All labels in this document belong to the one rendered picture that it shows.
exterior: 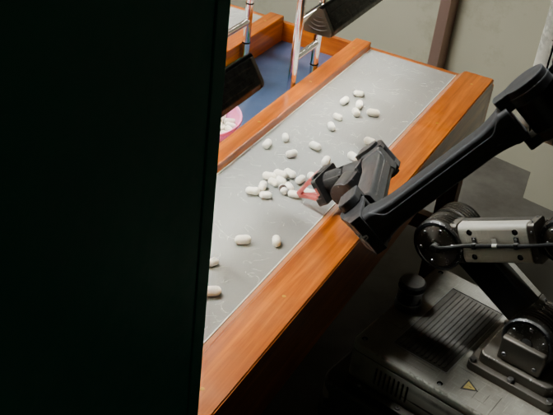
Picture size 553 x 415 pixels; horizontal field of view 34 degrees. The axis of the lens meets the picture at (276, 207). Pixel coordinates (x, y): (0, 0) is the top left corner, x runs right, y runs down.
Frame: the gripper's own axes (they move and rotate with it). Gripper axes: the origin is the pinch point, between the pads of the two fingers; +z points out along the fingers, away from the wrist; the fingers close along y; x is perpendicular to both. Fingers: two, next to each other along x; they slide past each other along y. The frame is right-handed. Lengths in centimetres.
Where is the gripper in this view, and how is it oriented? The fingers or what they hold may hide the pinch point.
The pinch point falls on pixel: (300, 193)
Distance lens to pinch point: 219.0
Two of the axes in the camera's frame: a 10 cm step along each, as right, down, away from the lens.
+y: -4.7, 4.5, -7.6
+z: -7.4, 2.6, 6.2
